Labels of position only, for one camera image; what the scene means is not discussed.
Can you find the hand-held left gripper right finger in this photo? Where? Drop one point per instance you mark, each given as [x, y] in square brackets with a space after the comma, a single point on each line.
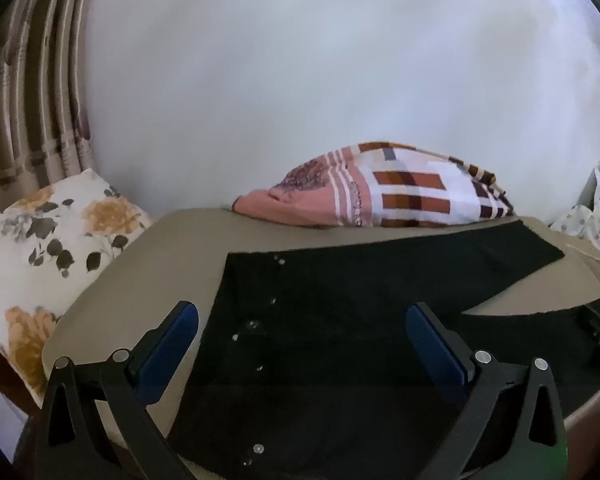
[437, 347]

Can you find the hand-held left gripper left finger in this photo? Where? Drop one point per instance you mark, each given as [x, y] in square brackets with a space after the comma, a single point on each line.
[169, 345]

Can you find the black pants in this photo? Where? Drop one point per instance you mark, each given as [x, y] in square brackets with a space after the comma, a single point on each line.
[330, 335]

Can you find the beige bed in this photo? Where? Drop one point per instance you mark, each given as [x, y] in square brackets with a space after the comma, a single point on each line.
[180, 240]

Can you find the white dotted cloth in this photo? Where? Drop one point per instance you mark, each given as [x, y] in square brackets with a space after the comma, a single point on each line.
[597, 210]

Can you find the pink plaid pillow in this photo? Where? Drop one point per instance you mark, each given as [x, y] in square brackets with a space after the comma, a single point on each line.
[405, 195]

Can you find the floral white pillow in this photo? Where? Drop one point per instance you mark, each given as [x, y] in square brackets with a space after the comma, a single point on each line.
[45, 245]

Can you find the beige striped curtain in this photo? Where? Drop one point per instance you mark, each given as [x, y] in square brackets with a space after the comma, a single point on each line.
[35, 110]

